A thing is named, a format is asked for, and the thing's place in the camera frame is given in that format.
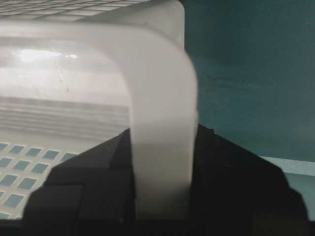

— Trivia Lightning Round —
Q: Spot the white plastic perforated basket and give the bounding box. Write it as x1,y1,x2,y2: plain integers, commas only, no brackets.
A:
0,0,198,220

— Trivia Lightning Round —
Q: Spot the light teal tape strip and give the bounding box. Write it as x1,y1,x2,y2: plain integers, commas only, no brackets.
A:
260,156,315,176

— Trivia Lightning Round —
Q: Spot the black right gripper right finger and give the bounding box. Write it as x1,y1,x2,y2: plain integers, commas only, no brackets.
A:
189,125,309,236

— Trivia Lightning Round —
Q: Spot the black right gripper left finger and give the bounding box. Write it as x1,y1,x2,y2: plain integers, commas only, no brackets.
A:
22,130,135,236

